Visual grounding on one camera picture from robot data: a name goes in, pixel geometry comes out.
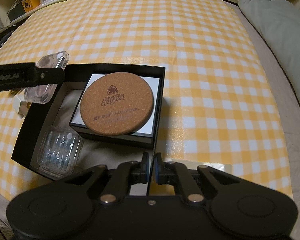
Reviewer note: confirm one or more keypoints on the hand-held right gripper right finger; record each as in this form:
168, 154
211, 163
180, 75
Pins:
157, 168

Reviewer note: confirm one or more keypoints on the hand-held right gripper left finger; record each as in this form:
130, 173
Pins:
146, 168

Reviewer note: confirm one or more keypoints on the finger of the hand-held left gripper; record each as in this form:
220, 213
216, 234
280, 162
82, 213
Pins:
51, 75

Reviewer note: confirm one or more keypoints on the clear plastic case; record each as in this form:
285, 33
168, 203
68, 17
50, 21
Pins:
39, 93

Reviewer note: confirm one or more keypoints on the black and white gift box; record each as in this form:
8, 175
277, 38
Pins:
150, 105

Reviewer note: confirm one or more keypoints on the round cork coaster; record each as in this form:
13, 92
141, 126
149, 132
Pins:
118, 103

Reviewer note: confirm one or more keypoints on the clear plastic blister pack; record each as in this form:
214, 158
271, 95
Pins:
59, 152

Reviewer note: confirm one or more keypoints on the black storage box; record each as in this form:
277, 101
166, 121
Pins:
14, 12

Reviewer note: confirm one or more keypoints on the wooden shelf unit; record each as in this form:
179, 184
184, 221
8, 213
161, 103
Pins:
0, 11

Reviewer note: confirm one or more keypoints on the yellow box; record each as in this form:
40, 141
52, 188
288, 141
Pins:
30, 2

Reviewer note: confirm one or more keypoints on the yellow checked tablecloth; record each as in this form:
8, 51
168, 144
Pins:
202, 80

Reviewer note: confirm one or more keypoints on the beige bed sheet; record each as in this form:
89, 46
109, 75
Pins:
297, 155

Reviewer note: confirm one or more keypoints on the grey pillow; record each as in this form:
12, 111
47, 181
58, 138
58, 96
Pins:
282, 40

